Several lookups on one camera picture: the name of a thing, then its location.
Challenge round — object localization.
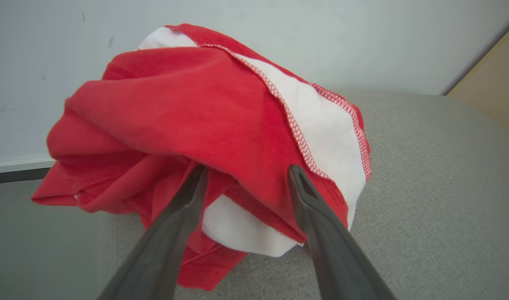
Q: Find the red white inside-out garment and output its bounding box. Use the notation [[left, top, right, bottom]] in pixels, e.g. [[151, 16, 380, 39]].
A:
[[31, 23, 372, 291]]

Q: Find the beige wooden panel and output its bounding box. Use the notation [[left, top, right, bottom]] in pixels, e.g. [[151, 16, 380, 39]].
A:
[[445, 18, 509, 141]]

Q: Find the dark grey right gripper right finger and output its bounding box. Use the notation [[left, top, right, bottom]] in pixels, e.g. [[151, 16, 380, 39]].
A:
[[288, 164, 399, 300]]

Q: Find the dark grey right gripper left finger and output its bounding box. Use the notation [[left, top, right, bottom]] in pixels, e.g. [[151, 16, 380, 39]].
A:
[[97, 164, 210, 300]]

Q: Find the white black wall baseboard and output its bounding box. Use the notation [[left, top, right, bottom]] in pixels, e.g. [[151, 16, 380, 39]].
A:
[[0, 156, 56, 185]]

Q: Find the grey fabric sofa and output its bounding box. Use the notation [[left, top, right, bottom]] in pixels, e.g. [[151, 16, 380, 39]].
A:
[[96, 90, 509, 300]]

